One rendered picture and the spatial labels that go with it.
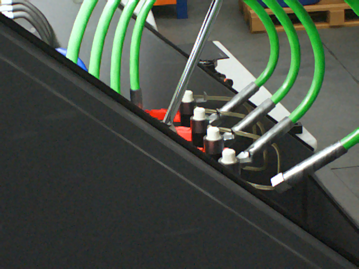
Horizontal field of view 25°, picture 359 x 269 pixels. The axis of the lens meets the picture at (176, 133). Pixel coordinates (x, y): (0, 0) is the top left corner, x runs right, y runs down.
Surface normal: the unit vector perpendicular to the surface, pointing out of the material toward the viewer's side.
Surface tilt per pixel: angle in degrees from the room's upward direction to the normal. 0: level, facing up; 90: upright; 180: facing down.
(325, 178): 0
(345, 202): 0
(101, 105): 90
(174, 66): 90
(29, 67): 90
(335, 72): 0
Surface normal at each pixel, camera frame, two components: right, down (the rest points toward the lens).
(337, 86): -0.07, -0.92
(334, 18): 0.05, 0.38
